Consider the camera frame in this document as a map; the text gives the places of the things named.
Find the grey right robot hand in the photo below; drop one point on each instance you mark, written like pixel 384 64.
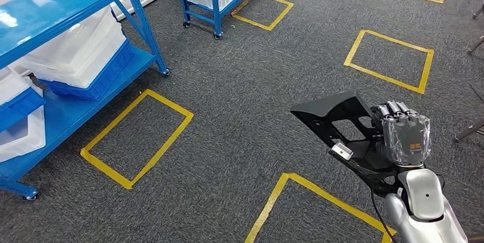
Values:
pixel 406 139

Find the long black plastic part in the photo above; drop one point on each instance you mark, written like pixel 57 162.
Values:
pixel 329 105

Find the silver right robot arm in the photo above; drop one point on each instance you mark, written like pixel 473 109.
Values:
pixel 423 192

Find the blue metal shelf rack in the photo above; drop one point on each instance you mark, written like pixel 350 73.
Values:
pixel 56 3

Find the grey furniture leg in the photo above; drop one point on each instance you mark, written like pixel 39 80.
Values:
pixel 469 131
pixel 475 44
pixel 477 11

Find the blue wheeled cart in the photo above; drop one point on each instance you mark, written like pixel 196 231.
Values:
pixel 217 10

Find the blue plastic crate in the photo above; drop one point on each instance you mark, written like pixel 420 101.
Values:
pixel 102 80

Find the clear white plastic bin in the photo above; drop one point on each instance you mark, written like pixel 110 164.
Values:
pixel 26 139

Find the blue plastic bin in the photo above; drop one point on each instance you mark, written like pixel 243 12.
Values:
pixel 19 107

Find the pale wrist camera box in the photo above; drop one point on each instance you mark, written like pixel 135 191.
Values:
pixel 342 151

